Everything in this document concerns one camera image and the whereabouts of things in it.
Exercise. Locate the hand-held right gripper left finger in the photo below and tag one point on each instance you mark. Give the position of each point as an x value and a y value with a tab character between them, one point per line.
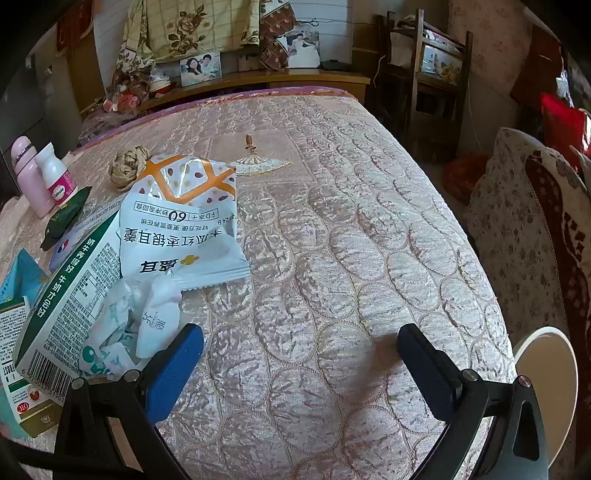
178	369

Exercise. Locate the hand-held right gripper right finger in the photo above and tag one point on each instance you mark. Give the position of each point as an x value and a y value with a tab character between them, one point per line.
425	369

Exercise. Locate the white wrapper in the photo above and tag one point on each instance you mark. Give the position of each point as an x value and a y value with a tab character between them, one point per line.
152	318

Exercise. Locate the white round bin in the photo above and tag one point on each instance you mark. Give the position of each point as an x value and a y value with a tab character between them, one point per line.
549	360

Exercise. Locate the white green carton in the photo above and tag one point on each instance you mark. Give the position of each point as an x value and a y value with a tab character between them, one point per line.
69	300

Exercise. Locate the teal packet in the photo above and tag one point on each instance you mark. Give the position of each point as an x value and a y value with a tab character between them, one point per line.
7	415

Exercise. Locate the blue plastic bag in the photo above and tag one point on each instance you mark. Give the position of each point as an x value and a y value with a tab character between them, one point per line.
23	277

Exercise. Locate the brown paper ball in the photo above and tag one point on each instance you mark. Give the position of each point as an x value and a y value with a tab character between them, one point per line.
129	167

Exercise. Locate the white orange snack packet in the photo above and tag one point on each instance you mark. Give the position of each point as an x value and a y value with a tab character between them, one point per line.
184	230

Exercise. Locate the floral covered sofa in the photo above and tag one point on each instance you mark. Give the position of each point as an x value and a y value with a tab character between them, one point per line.
508	230

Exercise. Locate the blue white flat box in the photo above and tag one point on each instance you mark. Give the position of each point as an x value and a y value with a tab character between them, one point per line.
69	244

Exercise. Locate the dark green packet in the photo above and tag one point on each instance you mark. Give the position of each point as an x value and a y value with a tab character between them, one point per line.
64	217

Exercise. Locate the orange bag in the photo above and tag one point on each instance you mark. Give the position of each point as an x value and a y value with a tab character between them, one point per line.
464	177

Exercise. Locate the white pill bottle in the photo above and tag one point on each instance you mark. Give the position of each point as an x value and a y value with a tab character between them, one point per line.
55	180

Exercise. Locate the pink bottle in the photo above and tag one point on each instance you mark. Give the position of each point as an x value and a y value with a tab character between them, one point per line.
27	184

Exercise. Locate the dark wooden shelf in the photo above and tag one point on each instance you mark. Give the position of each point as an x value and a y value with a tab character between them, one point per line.
438	115

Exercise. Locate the artificial flower bunch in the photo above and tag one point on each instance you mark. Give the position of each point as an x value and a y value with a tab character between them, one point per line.
124	99

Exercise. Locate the red bag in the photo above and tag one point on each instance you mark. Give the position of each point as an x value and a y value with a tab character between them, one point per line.
563	124

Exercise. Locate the white red jar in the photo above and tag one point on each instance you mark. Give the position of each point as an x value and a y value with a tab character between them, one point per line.
161	83

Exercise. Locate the small framed photo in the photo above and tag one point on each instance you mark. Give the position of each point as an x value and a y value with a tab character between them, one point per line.
201	69

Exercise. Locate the wooden low cabinet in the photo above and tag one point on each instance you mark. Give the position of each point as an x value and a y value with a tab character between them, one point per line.
277	81

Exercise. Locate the printed box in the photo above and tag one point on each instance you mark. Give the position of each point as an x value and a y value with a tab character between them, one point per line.
441	62

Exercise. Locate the black flat device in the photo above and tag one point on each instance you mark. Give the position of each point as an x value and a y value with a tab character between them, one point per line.
337	65

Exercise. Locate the brown board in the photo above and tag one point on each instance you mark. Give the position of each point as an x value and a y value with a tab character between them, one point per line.
538	64

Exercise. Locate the yellow floral cloth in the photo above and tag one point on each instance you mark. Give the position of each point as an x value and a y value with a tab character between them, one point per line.
184	27

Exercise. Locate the large portrait photo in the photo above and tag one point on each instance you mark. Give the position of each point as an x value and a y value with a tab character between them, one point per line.
300	48

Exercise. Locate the brown patterned cloth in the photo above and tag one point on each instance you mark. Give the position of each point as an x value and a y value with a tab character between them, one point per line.
274	27

